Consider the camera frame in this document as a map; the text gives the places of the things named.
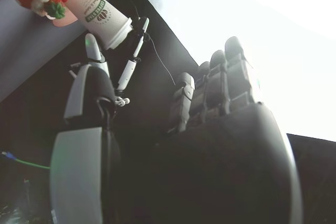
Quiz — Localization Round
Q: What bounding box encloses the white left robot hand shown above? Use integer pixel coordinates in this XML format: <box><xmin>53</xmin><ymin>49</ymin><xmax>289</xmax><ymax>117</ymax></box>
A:
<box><xmin>49</xmin><ymin>33</ymin><xmax>304</xmax><ymax>224</ymax></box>

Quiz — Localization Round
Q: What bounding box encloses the white paper cup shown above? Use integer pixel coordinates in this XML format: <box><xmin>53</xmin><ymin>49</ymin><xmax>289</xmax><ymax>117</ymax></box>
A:
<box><xmin>68</xmin><ymin>0</ymin><xmax>133</xmax><ymax>51</ymax></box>

